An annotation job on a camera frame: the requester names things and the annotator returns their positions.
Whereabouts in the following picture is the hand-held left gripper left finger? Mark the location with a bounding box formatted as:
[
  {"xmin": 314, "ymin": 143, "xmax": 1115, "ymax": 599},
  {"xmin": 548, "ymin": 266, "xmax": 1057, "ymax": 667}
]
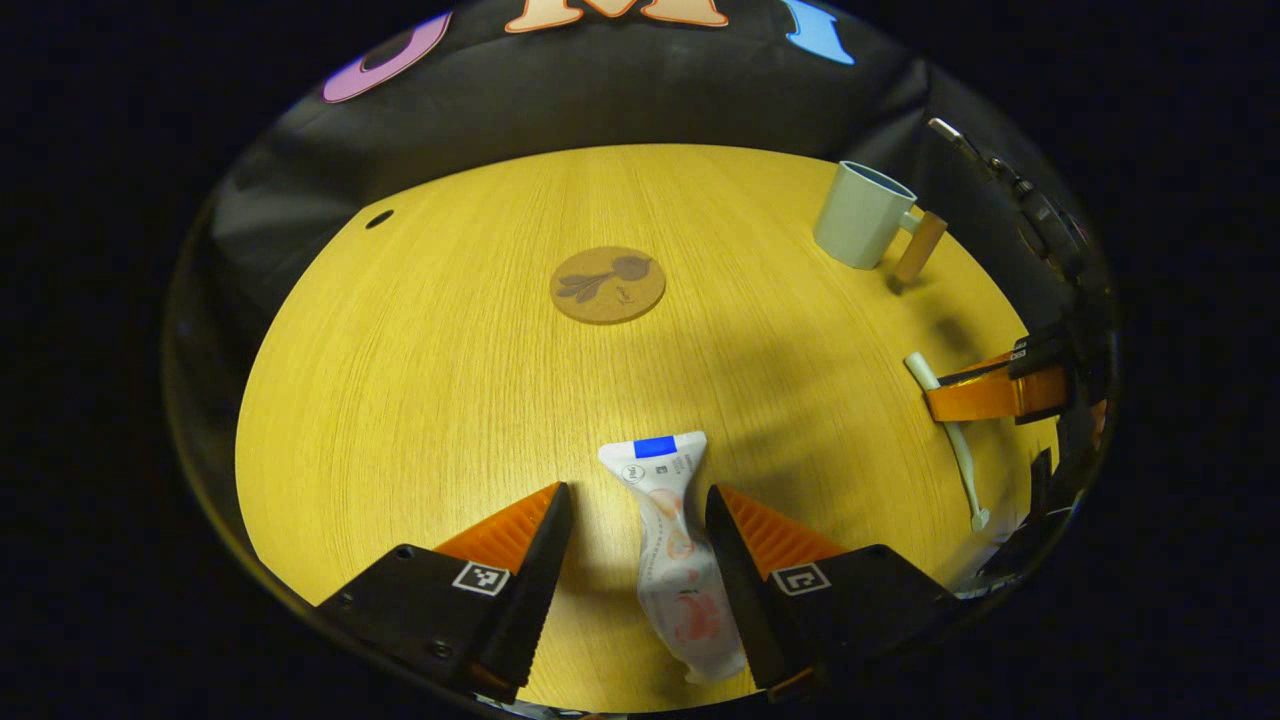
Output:
[{"xmin": 318, "ymin": 482, "xmax": 574, "ymax": 704}]

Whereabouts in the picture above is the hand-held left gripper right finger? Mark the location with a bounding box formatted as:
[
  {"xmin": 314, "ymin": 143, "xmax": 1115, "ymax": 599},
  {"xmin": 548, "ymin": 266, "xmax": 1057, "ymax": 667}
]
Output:
[{"xmin": 705, "ymin": 485, "xmax": 961, "ymax": 701}]

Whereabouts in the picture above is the pale green toothbrush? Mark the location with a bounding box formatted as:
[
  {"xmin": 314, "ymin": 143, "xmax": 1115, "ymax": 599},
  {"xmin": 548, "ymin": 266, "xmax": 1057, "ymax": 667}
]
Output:
[{"xmin": 904, "ymin": 352, "xmax": 991, "ymax": 532}]

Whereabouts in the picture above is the white toothpaste tube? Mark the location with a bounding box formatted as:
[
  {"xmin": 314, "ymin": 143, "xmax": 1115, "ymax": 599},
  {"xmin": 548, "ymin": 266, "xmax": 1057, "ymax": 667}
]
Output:
[{"xmin": 598, "ymin": 431, "xmax": 749, "ymax": 685}]

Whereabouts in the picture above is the pale green cup wooden handle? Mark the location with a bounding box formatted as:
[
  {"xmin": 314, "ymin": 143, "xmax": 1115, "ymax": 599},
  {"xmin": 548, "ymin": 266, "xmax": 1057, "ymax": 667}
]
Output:
[{"xmin": 813, "ymin": 161, "xmax": 949, "ymax": 286}]

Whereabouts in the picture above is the round cork coaster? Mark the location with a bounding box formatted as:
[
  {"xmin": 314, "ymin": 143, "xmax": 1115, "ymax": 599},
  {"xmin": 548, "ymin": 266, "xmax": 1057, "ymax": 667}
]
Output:
[{"xmin": 549, "ymin": 246, "xmax": 667, "ymax": 326}]

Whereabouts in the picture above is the black backdrop cloth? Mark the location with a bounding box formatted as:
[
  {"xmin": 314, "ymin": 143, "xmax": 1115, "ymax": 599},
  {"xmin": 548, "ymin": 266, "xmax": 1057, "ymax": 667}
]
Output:
[{"xmin": 165, "ymin": 0, "xmax": 1116, "ymax": 561}]

